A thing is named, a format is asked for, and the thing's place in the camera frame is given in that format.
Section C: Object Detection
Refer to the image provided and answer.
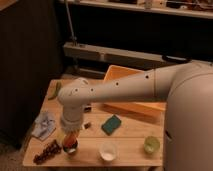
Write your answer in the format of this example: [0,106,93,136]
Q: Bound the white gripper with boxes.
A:
[60,107,84,133]

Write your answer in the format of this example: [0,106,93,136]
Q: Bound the orange apple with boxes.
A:
[64,134,76,147]

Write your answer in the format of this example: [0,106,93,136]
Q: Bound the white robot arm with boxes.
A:
[58,62,213,171]

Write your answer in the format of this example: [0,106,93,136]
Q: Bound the metal cup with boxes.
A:
[62,140,78,154]

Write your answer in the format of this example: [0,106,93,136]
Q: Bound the white plastic cup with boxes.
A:
[99,142,117,162]

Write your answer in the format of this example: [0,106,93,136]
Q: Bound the green glass cup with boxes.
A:
[143,136,160,154]

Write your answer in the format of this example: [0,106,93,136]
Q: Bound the striped chocolate bar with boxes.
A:
[83,105,92,129]

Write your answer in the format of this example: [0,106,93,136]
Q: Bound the blue white cloth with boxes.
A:
[31,111,56,141]

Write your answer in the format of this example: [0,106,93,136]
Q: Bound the purple grapes bunch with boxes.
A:
[33,140,61,165]

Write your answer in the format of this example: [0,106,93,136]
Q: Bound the green sponge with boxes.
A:
[101,115,121,135]

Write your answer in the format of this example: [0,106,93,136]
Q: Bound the yellow tray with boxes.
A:
[104,65,166,125]

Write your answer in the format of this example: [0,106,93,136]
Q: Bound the grey metal rail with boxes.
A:
[63,42,191,69]

